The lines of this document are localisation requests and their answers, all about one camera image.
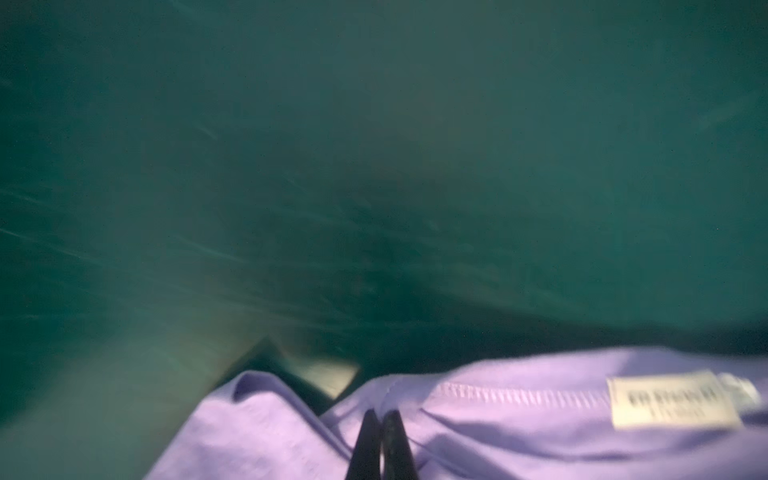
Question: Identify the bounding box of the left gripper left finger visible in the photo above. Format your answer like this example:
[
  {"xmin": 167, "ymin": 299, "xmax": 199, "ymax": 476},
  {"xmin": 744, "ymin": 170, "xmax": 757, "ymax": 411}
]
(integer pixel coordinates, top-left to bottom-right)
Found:
[{"xmin": 345, "ymin": 409, "xmax": 382, "ymax": 480}]

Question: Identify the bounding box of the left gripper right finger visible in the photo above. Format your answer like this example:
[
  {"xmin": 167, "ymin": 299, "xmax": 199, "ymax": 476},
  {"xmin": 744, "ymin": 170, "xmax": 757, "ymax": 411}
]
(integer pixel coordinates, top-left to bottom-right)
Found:
[{"xmin": 381, "ymin": 410, "xmax": 419, "ymax": 480}]

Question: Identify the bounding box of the purple t shirt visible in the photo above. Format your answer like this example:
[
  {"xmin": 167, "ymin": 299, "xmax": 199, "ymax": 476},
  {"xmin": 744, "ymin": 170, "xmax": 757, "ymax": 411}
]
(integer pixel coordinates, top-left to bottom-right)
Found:
[{"xmin": 148, "ymin": 348, "xmax": 767, "ymax": 479}]

